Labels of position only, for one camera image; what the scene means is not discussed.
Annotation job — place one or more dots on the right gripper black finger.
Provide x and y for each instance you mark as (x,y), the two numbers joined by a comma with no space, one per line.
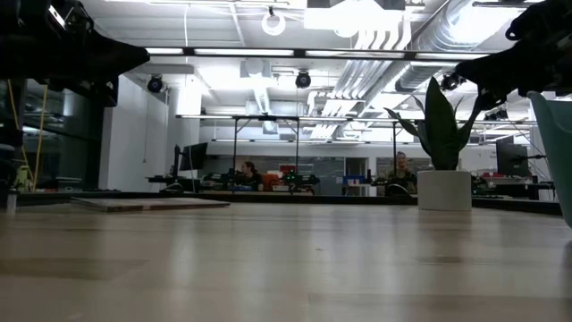
(491,100)
(500,71)

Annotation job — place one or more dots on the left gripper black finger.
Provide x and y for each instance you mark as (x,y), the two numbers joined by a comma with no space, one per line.
(116,56)
(106,91)

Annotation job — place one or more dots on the black ceiling spotlight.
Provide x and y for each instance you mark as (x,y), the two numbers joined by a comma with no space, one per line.
(448,82)
(155,84)
(303,79)

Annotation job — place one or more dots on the black computer monitor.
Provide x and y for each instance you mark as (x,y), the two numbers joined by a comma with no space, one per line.
(511,158)
(194,156)

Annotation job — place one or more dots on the green snake plant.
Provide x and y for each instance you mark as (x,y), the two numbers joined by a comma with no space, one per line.
(440,134)

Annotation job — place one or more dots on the teal plastic bin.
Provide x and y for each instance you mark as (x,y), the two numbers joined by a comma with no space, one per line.
(558,156)

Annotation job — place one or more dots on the white plant pot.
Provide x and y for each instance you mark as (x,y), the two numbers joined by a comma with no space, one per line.
(444,190)

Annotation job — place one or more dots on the person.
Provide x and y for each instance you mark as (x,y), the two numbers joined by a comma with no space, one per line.
(250,176)
(402,172)

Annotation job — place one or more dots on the red brown booklet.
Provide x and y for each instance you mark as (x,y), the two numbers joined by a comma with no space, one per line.
(147,203)

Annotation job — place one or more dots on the black background frame stand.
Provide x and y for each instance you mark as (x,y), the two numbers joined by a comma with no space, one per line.
(268,118)

